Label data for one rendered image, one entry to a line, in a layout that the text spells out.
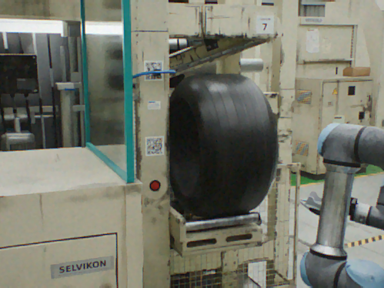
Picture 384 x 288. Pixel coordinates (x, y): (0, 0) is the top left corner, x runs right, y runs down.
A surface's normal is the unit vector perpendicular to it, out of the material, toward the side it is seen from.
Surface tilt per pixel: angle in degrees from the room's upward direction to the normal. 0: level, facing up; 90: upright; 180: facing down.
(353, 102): 90
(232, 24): 90
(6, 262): 90
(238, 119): 62
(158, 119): 90
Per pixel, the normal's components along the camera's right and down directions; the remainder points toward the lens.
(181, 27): 0.36, 0.17
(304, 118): -0.86, 0.09
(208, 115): -0.41, -0.27
